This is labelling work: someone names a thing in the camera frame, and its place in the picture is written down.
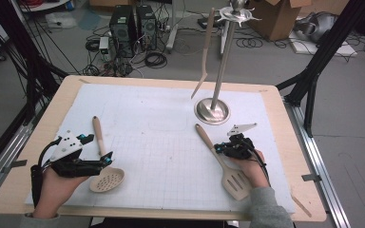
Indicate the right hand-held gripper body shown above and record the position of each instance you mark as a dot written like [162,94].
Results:
[240,148]

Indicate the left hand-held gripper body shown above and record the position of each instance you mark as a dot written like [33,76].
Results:
[72,166]

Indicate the beige perforated skimmer spoon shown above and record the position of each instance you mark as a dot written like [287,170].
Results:
[107,181]

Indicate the beige slotted spatula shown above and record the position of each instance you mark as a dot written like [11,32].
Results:
[233,186]

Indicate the steel utensil stand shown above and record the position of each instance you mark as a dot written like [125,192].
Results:
[223,63]

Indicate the solid beige spatula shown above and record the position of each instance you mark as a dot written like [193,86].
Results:
[206,41]

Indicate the person's right hand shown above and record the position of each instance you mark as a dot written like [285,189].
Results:
[253,172]

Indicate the person's left hand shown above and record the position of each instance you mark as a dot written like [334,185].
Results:
[53,193]

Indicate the white grid mat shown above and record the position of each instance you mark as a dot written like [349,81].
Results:
[171,177]

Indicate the small white device box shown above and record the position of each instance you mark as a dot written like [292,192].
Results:
[104,44]

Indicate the white stand leg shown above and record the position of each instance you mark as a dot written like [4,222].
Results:
[224,41]

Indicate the black computer tower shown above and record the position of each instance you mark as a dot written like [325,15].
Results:
[146,27]
[123,30]

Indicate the clear plastic bag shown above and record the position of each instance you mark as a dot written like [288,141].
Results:
[60,20]

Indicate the grey stand leg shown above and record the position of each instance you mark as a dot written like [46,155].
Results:
[172,34]

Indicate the flat black box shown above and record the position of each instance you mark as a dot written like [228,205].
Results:
[202,22]

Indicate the brown cardboard box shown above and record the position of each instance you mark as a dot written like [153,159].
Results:
[274,20]

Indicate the white flat board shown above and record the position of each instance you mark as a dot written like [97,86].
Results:
[339,50]

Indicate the white round table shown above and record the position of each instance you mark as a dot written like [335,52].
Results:
[44,5]

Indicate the grey bag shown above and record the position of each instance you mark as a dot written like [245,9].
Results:
[316,27]

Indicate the grey metal bracket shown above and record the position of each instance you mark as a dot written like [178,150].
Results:
[310,177]
[17,164]

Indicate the aluminium rail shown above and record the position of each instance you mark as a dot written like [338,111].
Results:
[0,177]
[326,196]

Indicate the black metal frame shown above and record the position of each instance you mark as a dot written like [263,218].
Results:
[28,57]
[326,47]

